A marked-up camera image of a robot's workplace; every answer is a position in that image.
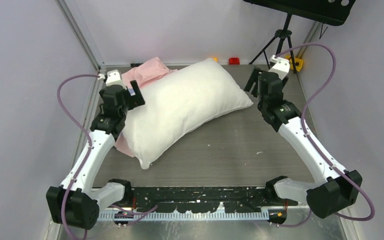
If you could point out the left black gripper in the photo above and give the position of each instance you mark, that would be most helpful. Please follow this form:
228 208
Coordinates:
135 100

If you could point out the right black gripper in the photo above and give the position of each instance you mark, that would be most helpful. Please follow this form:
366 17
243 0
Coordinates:
253 78

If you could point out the pink pillowcase with blue print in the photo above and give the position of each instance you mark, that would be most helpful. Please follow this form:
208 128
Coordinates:
145 74

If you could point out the white pillow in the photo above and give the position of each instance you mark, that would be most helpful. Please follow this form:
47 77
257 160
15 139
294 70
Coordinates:
177 104

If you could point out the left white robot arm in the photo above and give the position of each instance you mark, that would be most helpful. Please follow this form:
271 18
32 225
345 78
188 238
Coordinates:
73 202

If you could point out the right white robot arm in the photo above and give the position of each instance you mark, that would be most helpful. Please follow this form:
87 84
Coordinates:
334 187

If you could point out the red block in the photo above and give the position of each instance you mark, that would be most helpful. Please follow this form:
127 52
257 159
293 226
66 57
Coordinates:
234 61

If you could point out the small black block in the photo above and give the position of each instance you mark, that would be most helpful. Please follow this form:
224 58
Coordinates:
133 65

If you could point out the yellow block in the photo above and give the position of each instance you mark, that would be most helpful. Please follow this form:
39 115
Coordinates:
296 64

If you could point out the black tripod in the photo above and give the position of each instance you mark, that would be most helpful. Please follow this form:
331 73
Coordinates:
282 35

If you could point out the black overhead panel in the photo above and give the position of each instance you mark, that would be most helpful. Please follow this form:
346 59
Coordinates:
333 13

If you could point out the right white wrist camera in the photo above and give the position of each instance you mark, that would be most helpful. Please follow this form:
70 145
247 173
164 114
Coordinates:
281 66

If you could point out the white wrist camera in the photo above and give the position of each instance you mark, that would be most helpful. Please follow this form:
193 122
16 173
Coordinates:
111 78
281 66

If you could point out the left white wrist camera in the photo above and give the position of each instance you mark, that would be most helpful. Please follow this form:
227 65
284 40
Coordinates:
111 78

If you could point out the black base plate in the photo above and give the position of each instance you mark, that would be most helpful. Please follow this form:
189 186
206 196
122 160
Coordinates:
234 199

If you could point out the white slotted cable duct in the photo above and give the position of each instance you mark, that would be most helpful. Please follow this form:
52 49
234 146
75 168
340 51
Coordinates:
218 215

